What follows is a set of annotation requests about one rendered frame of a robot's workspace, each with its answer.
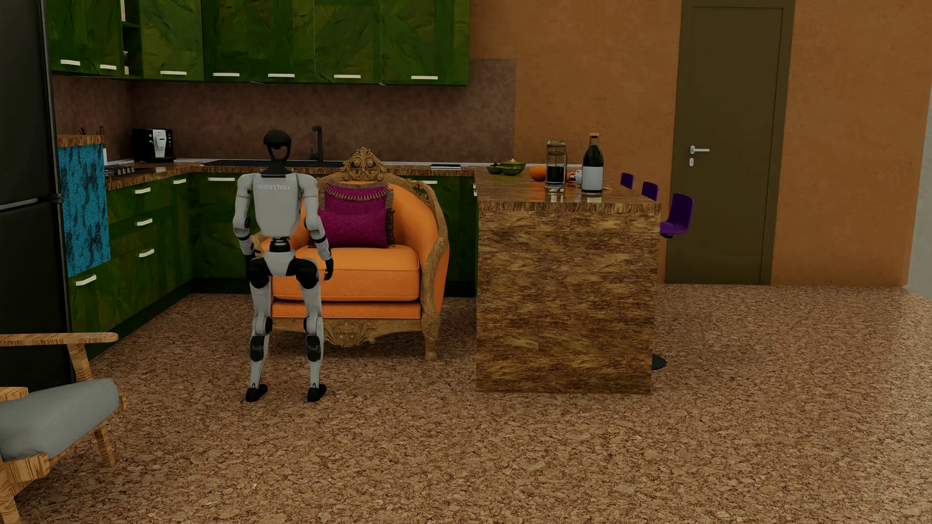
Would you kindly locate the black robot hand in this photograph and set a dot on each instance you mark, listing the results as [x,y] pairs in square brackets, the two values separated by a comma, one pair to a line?
[327,268]
[250,256]

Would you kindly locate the orange carved wooden armchair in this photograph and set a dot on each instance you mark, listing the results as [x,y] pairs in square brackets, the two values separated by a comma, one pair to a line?
[378,273]

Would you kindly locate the wooden armchair grey cushion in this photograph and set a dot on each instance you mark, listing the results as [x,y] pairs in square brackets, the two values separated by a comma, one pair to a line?
[51,418]

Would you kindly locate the white right robot leg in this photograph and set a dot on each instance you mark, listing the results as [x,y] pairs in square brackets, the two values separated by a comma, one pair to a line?
[311,313]

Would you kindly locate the white robot leg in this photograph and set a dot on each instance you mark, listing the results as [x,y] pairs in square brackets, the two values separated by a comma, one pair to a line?
[258,306]
[311,313]

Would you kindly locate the white left robot leg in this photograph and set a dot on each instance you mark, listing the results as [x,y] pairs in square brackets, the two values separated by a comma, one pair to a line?
[258,306]

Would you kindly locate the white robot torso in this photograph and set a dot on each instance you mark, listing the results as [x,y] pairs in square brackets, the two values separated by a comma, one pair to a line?
[279,207]

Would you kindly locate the magenta fringed pillow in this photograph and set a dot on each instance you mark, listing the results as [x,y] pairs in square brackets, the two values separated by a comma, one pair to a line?
[357,217]

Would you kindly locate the black kitchen sink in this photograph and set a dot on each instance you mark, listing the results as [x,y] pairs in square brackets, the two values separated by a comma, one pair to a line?
[240,163]

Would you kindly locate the green lower kitchen cabinets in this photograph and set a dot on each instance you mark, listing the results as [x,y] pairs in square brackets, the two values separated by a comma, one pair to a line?
[145,247]

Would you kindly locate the green kitchen cabinets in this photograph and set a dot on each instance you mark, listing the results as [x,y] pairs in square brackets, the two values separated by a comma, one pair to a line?
[145,247]
[277,36]

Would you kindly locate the black robot head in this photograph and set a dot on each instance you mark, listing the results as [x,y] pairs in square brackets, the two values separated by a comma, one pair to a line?
[277,145]

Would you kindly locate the black kitchen faucet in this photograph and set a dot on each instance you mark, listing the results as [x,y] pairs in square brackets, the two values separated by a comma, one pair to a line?
[318,144]

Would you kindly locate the black coffee machine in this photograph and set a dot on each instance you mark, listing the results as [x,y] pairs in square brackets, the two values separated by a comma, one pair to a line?
[152,145]

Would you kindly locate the black cooktop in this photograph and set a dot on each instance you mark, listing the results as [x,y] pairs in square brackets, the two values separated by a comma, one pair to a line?
[127,170]

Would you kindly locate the blue patterned towel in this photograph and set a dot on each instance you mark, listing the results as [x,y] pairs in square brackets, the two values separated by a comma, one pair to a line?
[84,207]

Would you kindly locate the green fruit bowl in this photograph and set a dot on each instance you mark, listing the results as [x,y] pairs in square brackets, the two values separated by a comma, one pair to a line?
[512,168]

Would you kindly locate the green upper kitchen cabinets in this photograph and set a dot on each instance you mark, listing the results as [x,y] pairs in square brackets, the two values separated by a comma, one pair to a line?
[277,36]

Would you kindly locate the orange fruit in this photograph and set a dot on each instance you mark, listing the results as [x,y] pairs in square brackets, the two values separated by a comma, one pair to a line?
[537,173]

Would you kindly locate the black refrigerator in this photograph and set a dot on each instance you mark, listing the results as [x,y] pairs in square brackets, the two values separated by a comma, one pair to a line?
[29,182]

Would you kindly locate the brown marbled kitchen island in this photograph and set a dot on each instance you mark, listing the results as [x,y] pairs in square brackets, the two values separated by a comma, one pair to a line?
[564,291]

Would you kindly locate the glass french press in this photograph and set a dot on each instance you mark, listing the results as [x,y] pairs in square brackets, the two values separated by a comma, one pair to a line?
[555,167]

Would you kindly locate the dark wine bottle white label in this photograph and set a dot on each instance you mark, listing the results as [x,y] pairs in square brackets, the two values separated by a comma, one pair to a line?
[593,167]

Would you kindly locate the purple bar stool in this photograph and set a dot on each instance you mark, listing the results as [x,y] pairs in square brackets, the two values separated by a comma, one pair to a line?
[650,191]
[627,180]
[678,215]

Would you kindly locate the dark olive door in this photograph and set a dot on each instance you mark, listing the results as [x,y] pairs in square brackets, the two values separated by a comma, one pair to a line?
[728,145]

